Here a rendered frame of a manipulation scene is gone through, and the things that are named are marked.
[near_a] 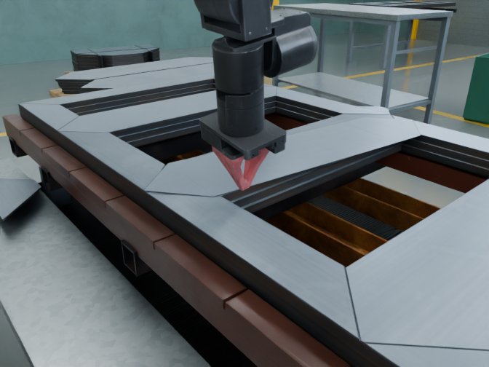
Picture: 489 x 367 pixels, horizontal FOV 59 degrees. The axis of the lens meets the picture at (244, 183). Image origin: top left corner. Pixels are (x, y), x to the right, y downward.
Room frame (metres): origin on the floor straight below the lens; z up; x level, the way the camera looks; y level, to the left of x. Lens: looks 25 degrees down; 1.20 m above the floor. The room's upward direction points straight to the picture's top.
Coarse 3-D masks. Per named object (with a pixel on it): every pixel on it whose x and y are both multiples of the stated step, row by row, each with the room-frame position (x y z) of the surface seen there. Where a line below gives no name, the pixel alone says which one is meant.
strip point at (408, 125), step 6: (378, 120) 1.10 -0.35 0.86; (384, 120) 1.10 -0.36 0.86; (390, 120) 1.10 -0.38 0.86; (396, 120) 1.10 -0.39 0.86; (402, 120) 1.10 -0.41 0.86; (408, 120) 1.10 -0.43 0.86; (396, 126) 1.05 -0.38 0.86; (402, 126) 1.05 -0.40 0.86; (408, 126) 1.05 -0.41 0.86; (414, 126) 1.05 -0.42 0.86; (414, 132) 1.00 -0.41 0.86
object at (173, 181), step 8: (168, 168) 0.78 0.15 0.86; (160, 176) 0.74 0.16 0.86; (168, 176) 0.74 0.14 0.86; (176, 176) 0.74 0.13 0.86; (184, 176) 0.74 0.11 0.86; (160, 184) 0.71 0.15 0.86; (168, 184) 0.71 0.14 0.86; (176, 184) 0.71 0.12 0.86; (184, 184) 0.71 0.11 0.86; (192, 184) 0.71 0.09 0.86; (168, 192) 0.68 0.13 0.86; (176, 192) 0.68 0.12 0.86; (184, 192) 0.68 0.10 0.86; (192, 192) 0.68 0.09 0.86; (200, 192) 0.68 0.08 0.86; (208, 192) 0.68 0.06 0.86
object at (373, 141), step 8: (320, 128) 1.03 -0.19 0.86; (328, 128) 1.03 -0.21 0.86; (336, 128) 1.03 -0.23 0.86; (344, 128) 1.03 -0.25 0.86; (352, 128) 1.03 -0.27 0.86; (344, 136) 0.97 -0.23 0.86; (352, 136) 0.97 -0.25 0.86; (360, 136) 0.97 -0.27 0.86; (368, 136) 0.97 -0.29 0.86; (376, 136) 0.97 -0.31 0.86; (368, 144) 0.92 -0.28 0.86; (376, 144) 0.92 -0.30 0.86; (384, 144) 0.92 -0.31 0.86
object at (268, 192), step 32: (128, 96) 1.40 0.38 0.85; (160, 96) 1.47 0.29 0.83; (128, 128) 1.04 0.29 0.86; (160, 128) 1.09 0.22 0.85; (192, 128) 1.14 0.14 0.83; (96, 160) 0.84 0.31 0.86; (352, 160) 0.89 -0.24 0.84; (448, 160) 0.92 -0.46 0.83; (480, 160) 0.87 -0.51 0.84; (128, 192) 0.74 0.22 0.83; (160, 192) 0.68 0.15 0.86; (256, 192) 0.71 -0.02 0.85; (288, 192) 0.75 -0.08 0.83; (192, 224) 0.57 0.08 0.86; (224, 256) 0.51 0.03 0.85; (256, 288) 0.46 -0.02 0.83; (320, 320) 0.38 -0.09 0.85; (352, 352) 0.34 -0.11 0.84
